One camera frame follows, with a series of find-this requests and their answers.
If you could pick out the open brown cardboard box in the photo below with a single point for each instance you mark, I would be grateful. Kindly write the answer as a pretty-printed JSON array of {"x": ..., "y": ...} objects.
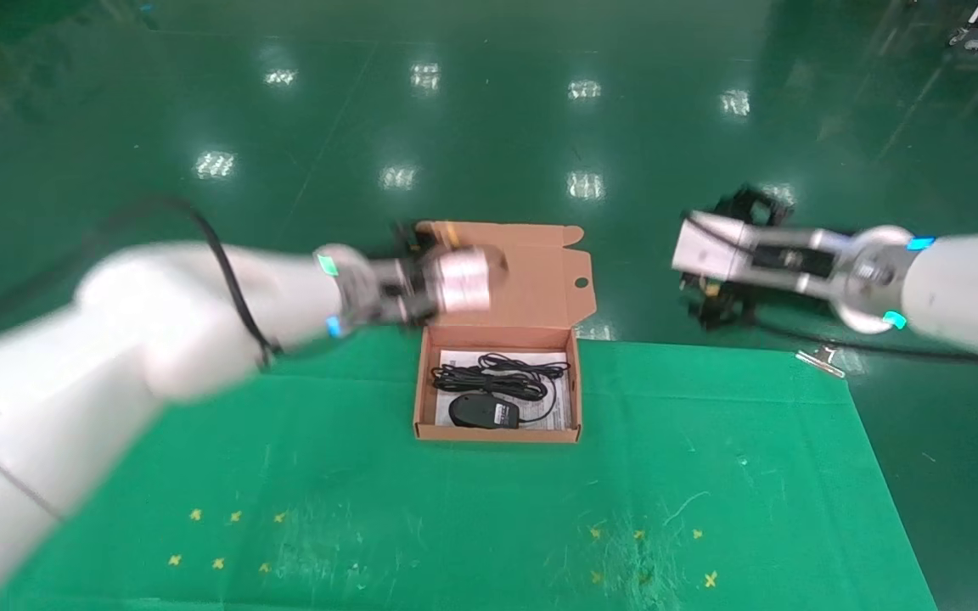
[{"x": 531, "y": 271}]

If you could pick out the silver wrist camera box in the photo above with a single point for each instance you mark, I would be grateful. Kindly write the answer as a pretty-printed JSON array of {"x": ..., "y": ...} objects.
[
  {"x": 710, "y": 250},
  {"x": 465, "y": 278}
]

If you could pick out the white printed instruction sheet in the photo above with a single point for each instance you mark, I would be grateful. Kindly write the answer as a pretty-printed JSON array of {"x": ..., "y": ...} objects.
[{"x": 564, "y": 409}]

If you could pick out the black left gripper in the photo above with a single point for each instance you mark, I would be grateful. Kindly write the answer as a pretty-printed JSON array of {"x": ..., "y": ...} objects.
[{"x": 408, "y": 293}]

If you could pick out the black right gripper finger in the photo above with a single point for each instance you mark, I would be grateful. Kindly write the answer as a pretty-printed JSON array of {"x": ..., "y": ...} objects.
[
  {"x": 722, "y": 305},
  {"x": 756, "y": 204}
]

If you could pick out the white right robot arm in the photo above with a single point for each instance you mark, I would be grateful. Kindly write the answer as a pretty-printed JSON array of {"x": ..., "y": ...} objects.
[{"x": 973, "y": 288}]

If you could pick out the metal binder clip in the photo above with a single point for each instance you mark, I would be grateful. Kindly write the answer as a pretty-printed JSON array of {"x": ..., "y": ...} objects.
[{"x": 823, "y": 360}]

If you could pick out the green table mat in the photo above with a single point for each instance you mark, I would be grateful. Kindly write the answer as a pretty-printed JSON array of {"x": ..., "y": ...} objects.
[{"x": 455, "y": 509}]

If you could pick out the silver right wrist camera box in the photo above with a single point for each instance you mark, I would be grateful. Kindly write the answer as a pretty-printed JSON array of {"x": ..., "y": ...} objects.
[{"x": 710, "y": 250}]

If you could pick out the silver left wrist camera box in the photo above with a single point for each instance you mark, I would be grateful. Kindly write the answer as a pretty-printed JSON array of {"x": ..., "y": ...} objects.
[{"x": 465, "y": 278}]

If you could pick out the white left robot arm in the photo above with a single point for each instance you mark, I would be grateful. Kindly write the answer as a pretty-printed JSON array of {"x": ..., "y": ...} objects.
[{"x": 115, "y": 339}]

